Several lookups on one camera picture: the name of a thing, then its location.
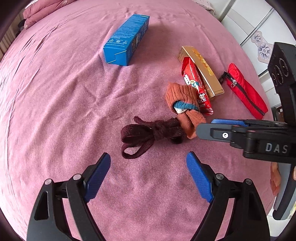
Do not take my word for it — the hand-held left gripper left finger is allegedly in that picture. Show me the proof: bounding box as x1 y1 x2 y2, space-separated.
26 152 111 241

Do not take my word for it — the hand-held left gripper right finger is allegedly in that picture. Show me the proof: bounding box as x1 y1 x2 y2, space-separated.
186 151 271 241

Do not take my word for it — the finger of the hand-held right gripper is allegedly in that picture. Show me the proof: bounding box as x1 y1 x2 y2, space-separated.
211 119 287 130
196 123 249 151

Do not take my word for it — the orange knit sock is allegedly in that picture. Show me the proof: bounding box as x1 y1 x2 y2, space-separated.
165 82 207 139

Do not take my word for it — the dark maroon shoelace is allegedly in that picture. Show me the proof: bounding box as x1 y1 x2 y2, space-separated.
120 116 185 160

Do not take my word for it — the red zip pouch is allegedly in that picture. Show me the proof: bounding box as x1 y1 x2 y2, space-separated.
219 62 269 120

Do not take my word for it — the gold cardboard box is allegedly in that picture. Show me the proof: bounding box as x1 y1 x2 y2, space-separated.
178 46 225 98

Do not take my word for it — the red candy wrapper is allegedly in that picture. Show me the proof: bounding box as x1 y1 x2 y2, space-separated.
181 57 214 115

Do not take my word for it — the white floral wardrobe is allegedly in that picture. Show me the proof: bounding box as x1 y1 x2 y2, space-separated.
220 0 296 77

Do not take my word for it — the pink floral cloth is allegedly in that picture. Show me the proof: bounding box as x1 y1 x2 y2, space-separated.
192 0 214 11

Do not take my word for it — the blue cardboard box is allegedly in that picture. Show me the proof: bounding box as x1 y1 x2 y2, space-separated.
103 14 150 67

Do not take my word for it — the pink pillow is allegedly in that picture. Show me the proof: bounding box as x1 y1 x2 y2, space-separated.
23 0 77 26

